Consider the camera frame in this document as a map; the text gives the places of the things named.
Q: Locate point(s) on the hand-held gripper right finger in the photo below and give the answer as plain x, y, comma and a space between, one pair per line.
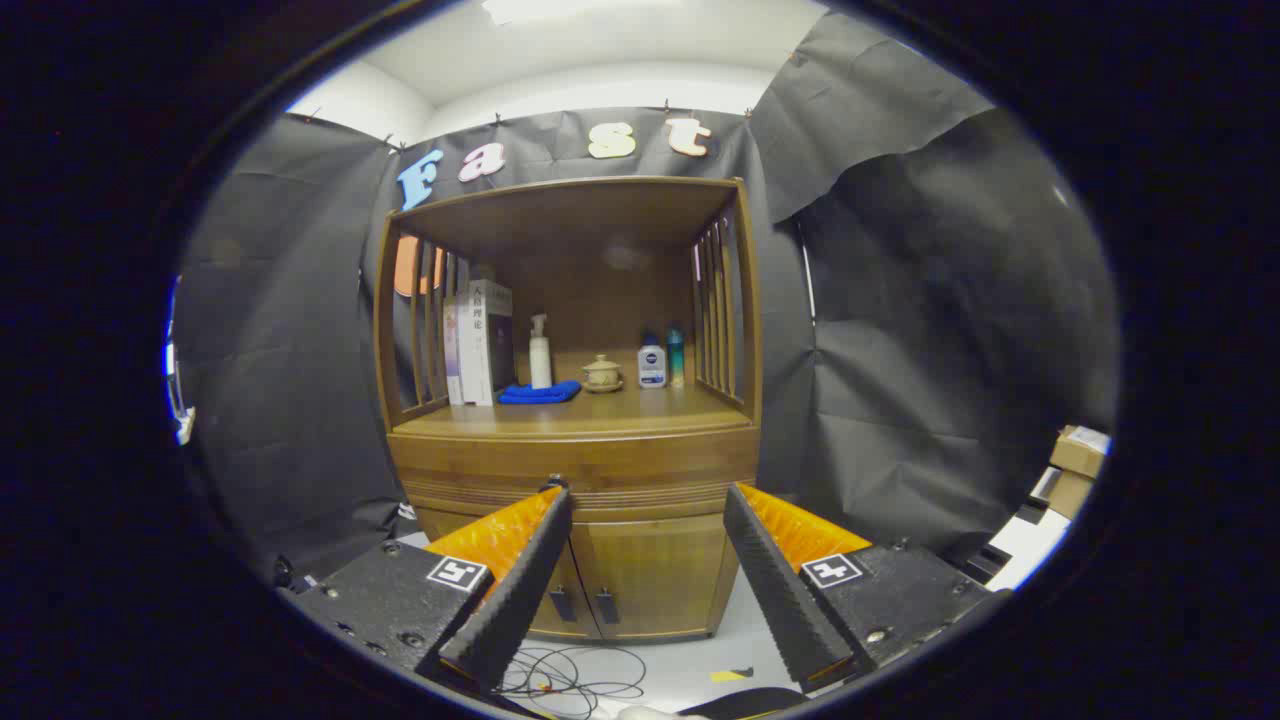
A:
780, 600

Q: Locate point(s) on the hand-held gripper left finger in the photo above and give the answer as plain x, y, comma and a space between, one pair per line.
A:
520, 600

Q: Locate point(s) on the black drawer knob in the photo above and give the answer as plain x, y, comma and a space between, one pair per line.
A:
554, 483

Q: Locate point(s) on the wooden drawer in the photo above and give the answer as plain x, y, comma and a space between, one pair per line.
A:
650, 465

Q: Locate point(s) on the wooden cabinet door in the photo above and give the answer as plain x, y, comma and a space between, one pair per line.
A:
660, 580
565, 628

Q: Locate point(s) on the wooden countertop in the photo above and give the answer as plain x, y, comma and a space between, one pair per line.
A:
640, 408

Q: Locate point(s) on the wooden cabinet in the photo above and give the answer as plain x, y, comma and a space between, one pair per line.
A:
570, 215

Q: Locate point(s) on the yellow floor tape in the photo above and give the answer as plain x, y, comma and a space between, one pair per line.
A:
725, 676

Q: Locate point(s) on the folded blue cloth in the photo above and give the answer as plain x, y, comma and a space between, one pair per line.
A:
540, 393

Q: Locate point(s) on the white pump bottle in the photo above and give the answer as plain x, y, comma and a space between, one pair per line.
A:
540, 365

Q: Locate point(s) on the beige lidded teacup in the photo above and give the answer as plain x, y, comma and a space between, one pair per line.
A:
603, 375

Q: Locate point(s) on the thin pale purple book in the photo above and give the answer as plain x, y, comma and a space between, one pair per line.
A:
452, 360

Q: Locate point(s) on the white table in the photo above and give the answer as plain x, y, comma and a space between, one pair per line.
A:
1025, 545

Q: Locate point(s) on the thick white book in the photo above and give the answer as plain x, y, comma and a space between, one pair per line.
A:
480, 345

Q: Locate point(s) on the teal bottle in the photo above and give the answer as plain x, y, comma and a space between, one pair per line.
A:
676, 360

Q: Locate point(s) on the white bottle with blue cap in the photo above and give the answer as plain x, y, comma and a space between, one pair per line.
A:
652, 368

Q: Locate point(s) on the black backdrop cloth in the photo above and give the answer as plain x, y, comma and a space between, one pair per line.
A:
900, 350

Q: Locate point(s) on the cardboard box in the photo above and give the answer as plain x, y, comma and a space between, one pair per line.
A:
1075, 455
1068, 495

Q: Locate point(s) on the ceiling light panel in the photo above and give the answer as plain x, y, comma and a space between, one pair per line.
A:
570, 8

